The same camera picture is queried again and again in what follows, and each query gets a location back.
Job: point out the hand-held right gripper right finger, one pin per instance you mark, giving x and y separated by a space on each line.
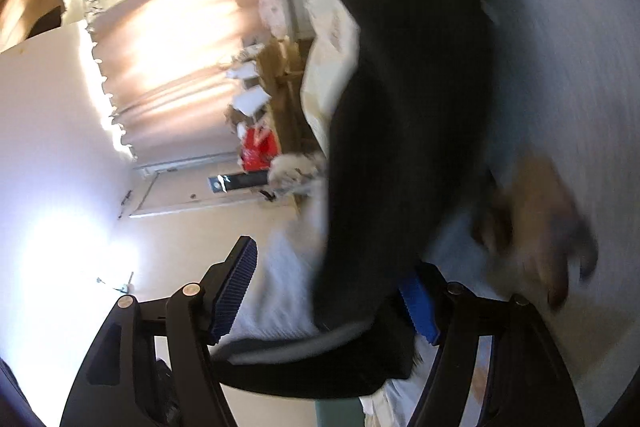
420 307

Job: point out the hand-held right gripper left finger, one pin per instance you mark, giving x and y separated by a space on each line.
232 292

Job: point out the black garment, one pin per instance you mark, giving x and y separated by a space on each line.
400 107

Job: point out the person's left hand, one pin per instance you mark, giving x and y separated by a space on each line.
540 217

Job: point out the white door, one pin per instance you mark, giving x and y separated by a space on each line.
175 192

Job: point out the grey tabby cat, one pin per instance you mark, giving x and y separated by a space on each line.
295 174

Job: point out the red box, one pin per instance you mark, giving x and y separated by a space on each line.
257 149

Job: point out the white paper sheet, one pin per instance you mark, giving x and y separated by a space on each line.
250 99

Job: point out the wooden desk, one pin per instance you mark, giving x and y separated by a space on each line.
280 77

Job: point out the bear print duvet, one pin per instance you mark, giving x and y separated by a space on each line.
325 72

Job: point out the pink curtain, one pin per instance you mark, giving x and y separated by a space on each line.
165 32

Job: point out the black wall panel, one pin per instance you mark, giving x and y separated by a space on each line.
240 182

